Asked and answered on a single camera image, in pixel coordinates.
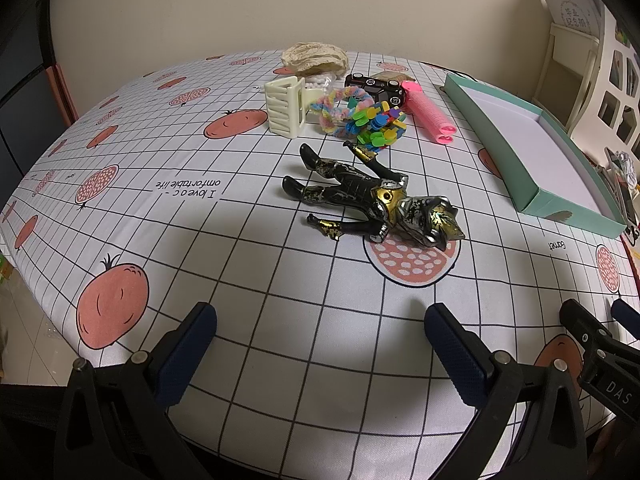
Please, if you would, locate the pile of small packets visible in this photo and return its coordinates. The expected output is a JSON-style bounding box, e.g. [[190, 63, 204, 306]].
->
[[600, 146, 640, 241]]

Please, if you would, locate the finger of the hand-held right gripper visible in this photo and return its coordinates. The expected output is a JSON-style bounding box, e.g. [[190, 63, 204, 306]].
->
[[611, 300, 640, 325], [559, 298, 640, 358]]

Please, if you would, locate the clear bag of cotton swabs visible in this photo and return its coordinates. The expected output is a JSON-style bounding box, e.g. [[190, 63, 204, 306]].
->
[[300, 74, 337, 96]]

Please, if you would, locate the colourful plastic bead bracelet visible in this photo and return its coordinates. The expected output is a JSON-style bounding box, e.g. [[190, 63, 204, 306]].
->
[[350, 100, 408, 151]]

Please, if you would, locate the white plastic rack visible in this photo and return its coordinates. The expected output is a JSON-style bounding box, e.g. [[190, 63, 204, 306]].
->
[[532, 10, 640, 151]]

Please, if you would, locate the pastel pipe cleaner ring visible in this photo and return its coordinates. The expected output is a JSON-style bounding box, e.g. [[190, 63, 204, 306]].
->
[[309, 85, 371, 137]]

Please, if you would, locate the cream hair claw clip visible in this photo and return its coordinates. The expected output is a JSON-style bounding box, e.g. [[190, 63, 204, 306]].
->
[[264, 76, 307, 137]]

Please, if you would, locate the teal cardboard box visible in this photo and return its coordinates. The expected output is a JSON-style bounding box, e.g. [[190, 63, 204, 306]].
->
[[444, 72, 626, 237]]

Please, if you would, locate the dark cabinet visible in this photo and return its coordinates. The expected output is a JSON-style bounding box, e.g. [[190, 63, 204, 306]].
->
[[0, 0, 57, 176]]

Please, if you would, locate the pink panel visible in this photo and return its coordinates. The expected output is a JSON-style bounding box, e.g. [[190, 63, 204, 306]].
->
[[45, 64, 77, 127]]

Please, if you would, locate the black toy car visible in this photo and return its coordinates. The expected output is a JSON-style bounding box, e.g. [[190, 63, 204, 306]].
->
[[344, 73, 407, 109]]

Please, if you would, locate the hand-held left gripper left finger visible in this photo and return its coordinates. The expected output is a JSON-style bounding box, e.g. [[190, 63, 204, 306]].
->
[[52, 301, 241, 480]]

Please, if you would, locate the cream crochet cloth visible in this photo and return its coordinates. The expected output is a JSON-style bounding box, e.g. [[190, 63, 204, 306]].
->
[[281, 42, 349, 75]]

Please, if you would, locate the white printed card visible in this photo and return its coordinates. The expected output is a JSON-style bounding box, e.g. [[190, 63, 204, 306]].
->
[[535, 0, 607, 36]]

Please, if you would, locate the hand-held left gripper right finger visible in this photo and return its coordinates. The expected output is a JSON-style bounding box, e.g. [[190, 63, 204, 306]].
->
[[424, 302, 601, 480]]

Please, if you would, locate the black gold action figure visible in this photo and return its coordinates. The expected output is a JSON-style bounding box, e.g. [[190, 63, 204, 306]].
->
[[281, 141, 466, 251]]

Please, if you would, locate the pink hair roller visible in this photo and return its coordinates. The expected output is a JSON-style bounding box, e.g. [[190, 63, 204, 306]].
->
[[400, 80, 457, 146]]

